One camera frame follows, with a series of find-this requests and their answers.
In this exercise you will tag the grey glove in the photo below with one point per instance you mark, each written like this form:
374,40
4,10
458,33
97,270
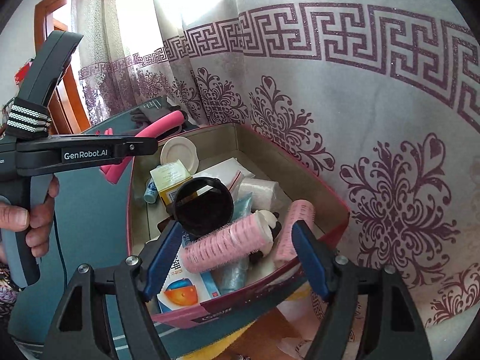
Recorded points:
144,116

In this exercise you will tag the light blue tube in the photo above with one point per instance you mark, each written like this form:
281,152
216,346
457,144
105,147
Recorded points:
234,275

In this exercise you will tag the person's left hand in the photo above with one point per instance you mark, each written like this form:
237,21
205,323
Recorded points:
15,213

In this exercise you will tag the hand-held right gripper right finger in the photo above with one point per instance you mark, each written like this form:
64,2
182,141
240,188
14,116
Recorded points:
311,258

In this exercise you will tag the white tissue pack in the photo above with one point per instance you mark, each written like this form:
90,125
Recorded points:
258,191

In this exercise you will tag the panda toy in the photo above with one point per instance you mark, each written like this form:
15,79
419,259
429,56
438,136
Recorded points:
266,219

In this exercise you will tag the white soft packet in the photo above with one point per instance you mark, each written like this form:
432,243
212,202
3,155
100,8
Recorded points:
215,167

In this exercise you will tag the blue white box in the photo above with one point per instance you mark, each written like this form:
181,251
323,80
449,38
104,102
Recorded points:
183,288

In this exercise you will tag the black funnel cup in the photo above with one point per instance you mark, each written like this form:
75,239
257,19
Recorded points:
202,210

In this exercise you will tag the small blue bottle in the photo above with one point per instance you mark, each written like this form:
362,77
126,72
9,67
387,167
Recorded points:
151,193

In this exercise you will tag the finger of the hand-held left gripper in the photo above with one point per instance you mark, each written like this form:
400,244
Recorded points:
142,146

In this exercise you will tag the pale yellow carton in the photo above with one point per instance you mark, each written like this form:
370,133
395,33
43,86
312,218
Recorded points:
168,176

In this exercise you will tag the wooden door frame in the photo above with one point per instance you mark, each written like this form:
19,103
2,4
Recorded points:
71,93

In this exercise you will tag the pink hair roller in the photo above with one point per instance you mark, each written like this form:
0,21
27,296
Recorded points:
290,232
217,245

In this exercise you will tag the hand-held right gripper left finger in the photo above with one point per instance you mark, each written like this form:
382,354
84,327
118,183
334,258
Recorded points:
167,255

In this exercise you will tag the pink foam curler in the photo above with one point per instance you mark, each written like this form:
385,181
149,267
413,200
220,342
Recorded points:
165,122
116,170

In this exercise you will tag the red cardboard box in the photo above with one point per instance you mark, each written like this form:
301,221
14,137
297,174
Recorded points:
213,142

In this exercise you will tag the purple patterned curtain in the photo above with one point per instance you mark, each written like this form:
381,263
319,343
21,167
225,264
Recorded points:
375,120

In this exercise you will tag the white round lid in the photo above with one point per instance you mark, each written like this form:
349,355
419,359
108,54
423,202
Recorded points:
178,153

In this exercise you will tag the clear zip bag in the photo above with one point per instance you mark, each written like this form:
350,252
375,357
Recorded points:
243,176

